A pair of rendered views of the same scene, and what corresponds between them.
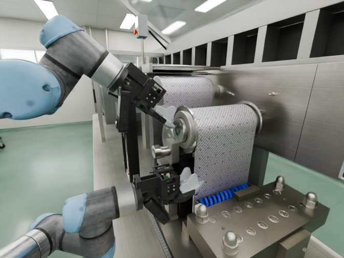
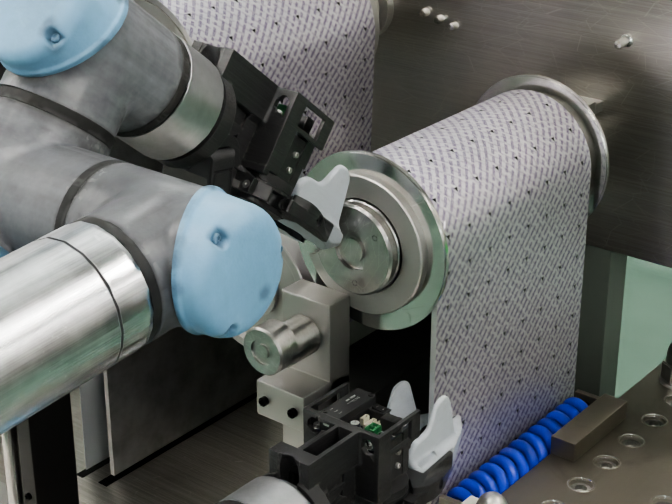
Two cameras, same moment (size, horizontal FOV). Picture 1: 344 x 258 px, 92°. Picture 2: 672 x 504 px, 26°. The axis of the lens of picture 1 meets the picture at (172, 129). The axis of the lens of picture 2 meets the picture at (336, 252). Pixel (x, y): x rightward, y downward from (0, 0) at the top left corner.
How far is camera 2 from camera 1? 70 cm
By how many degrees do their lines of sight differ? 26
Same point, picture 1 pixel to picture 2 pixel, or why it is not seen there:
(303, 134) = not seen: outside the picture
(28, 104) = (261, 295)
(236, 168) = (541, 348)
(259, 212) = (645, 475)
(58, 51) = (89, 88)
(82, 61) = (138, 99)
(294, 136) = not seen: outside the picture
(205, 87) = (344, 13)
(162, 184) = (380, 452)
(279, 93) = (649, 39)
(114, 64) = (210, 81)
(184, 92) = (276, 58)
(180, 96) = not seen: hidden behind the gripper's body
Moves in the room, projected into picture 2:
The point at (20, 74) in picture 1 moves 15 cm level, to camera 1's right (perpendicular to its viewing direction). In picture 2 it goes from (259, 236) to (502, 188)
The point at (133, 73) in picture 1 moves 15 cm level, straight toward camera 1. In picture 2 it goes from (240, 87) to (388, 147)
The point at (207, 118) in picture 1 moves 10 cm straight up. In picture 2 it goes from (455, 189) to (460, 65)
